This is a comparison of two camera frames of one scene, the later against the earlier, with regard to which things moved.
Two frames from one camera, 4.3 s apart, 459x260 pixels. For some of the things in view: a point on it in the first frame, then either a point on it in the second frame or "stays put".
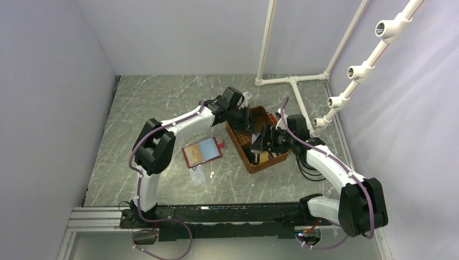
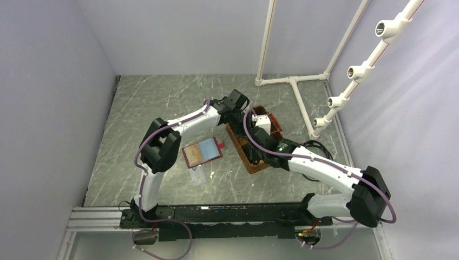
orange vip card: [193, 154] stays put
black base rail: [223, 222] stays put
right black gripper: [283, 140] → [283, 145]
